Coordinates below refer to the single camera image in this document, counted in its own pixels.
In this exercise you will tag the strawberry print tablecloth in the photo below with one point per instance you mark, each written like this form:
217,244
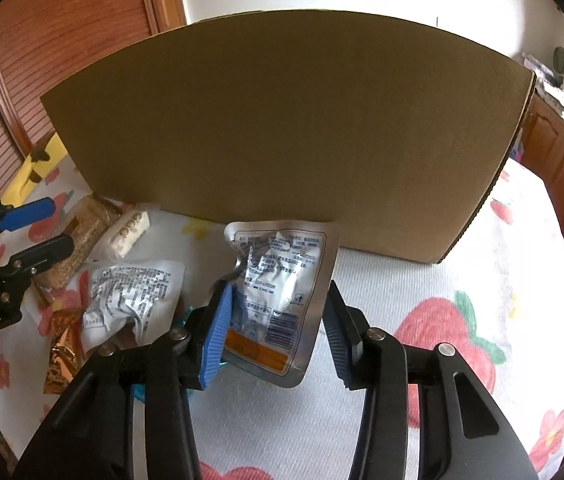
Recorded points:
387,285

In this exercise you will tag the white crinkled snack packet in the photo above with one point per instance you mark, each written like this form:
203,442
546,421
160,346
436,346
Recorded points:
127,295

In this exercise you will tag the white cream bar packet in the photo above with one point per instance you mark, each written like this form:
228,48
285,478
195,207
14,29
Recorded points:
127,235

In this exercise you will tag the clutter on cabinet top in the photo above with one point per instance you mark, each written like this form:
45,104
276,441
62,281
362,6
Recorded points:
554,90

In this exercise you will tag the silver foil snack packet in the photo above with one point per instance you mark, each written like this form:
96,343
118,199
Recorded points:
282,280

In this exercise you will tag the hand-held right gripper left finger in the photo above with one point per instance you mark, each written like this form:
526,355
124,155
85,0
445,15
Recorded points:
217,330

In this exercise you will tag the yellow plush toy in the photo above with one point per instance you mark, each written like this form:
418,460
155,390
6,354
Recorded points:
22,185

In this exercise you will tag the wooden cabinet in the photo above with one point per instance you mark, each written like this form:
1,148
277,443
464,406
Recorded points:
562,160

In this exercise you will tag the brown cardboard box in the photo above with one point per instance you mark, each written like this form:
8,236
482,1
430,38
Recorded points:
287,135

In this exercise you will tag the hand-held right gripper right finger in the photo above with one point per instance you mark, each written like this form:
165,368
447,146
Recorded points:
337,330

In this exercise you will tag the wooden slatted wardrobe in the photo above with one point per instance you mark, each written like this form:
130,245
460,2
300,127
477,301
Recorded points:
62,35

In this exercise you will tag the sesame bar packet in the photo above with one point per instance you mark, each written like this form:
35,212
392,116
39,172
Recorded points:
82,240

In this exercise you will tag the golden brown snack packet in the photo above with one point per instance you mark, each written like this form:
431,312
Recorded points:
64,355

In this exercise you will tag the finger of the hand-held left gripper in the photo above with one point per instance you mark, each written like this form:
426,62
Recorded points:
32,212
44,255

